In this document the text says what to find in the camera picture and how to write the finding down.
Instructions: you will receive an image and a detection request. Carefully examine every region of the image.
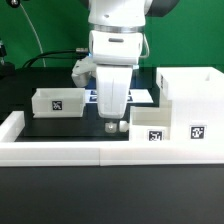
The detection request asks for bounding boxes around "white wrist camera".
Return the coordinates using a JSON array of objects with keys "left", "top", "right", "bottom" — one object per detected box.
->
[{"left": 71, "top": 56, "right": 96, "bottom": 88}]

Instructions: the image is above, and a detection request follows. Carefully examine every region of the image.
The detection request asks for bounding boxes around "white drawer cabinet box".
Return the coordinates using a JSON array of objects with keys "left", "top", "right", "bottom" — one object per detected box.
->
[{"left": 156, "top": 67, "right": 224, "bottom": 142}]

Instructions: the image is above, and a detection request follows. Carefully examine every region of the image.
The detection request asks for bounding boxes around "white rear drawer tray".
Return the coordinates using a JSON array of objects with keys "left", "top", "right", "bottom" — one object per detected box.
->
[{"left": 31, "top": 88, "right": 85, "bottom": 118}]

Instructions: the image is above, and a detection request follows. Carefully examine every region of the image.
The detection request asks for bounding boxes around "black cable bundle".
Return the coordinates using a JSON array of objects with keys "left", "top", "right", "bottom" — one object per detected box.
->
[{"left": 21, "top": 47, "right": 90, "bottom": 69}]

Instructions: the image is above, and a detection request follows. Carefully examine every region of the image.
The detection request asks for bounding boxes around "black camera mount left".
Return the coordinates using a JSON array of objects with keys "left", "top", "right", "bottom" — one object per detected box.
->
[{"left": 0, "top": 38, "right": 15, "bottom": 78}]

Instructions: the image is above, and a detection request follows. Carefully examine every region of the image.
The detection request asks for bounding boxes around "white fiducial marker sheet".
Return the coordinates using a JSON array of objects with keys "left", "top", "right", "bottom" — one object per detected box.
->
[{"left": 85, "top": 89, "right": 153, "bottom": 103}]

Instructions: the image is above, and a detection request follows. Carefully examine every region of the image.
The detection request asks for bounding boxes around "white U-shaped frame wall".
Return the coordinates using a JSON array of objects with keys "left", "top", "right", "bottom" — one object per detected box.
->
[{"left": 0, "top": 111, "right": 224, "bottom": 167}]

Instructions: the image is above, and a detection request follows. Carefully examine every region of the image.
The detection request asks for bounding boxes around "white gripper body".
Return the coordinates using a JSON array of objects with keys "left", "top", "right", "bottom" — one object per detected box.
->
[{"left": 96, "top": 65, "right": 132, "bottom": 118}]

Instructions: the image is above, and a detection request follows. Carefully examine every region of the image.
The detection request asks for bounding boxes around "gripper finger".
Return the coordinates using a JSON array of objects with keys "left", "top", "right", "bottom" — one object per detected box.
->
[{"left": 105, "top": 122, "right": 118, "bottom": 133}]

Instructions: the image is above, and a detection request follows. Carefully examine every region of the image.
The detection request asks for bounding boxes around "white drawer tray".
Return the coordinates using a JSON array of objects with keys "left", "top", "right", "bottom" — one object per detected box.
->
[
  {"left": 119, "top": 106, "right": 171, "bottom": 141},
  {"left": 31, "top": 88, "right": 85, "bottom": 118}
]

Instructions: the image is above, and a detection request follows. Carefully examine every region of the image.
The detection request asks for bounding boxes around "white front drawer tray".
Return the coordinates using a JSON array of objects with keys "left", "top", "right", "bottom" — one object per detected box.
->
[{"left": 119, "top": 106, "right": 171, "bottom": 141}]

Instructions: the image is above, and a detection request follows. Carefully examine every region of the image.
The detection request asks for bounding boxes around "grey thin cable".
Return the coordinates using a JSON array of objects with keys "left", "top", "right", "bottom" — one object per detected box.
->
[{"left": 19, "top": 4, "right": 47, "bottom": 68}]

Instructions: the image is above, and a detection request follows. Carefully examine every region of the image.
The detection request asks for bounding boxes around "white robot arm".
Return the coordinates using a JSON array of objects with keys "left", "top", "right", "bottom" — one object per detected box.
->
[{"left": 72, "top": 0, "right": 180, "bottom": 133}]

